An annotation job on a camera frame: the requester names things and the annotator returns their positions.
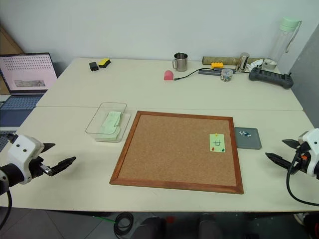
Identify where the open laptop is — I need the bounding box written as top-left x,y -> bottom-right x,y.
0,52 -> 58,130

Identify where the dark keyboard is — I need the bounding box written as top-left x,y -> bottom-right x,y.
0,131 -> 16,152

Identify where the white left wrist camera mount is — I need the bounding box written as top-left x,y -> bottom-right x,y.
7,134 -> 44,185

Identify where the brown cardboard tube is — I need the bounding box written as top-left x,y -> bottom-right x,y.
202,56 -> 261,66

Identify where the gray usb hub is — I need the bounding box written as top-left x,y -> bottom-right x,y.
198,69 -> 222,76

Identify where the white crumpled cloth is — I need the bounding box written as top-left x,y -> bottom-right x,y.
246,59 -> 265,73

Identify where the clear plastic container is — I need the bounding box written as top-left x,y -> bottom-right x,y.
85,102 -> 128,139

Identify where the black usb cable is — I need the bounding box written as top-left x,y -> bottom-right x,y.
173,67 -> 203,82

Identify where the clear bottle green lid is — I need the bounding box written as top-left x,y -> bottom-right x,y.
270,16 -> 303,67

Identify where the thin green cable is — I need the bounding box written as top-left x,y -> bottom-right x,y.
92,215 -> 118,225

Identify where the wood framed cork board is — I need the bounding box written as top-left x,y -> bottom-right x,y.
109,111 -> 244,195

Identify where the gray square tray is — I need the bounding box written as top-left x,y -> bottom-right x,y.
234,127 -> 263,150

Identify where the green paper note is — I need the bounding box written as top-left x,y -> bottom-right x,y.
208,133 -> 225,153

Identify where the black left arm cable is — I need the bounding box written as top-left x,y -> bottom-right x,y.
0,183 -> 13,231

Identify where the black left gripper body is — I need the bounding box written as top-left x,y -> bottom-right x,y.
27,156 -> 54,179

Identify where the brown cardboard sheet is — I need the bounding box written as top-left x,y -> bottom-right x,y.
0,24 -> 25,56

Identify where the yellow black sponge eraser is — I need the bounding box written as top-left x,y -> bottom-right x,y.
98,57 -> 112,69

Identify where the clear jar of pins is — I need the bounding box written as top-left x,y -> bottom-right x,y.
220,69 -> 234,83

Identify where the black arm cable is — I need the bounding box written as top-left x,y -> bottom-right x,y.
0,183 -> 13,231
286,152 -> 319,207

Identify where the green note stack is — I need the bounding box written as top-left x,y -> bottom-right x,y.
98,111 -> 123,138

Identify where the gray partition panel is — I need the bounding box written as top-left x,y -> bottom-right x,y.
289,23 -> 319,130

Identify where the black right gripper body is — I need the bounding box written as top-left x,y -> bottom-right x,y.
289,142 -> 312,174

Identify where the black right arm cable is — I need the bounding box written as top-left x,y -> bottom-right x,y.
286,152 -> 319,207

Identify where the dark gray remote controller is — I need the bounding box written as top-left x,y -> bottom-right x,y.
248,67 -> 295,90

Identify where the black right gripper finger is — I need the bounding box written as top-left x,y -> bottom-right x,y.
282,139 -> 301,150
265,152 -> 293,171

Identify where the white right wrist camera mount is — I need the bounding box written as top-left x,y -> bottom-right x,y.
298,128 -> 319,178

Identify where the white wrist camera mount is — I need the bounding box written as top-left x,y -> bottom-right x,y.
7,134 -> 44,185
298,128 -> 319,178

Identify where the steel mug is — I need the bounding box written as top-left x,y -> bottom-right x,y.
171,52 -> 188,72

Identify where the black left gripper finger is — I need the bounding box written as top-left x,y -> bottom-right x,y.
48,156 -> 76,177
39,142 -> 56,156

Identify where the shiny metal cylinder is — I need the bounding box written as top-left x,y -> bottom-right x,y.
235,52 -> 250,72

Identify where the coiled black cable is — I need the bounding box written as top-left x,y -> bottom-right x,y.
114,212 -> 135,236

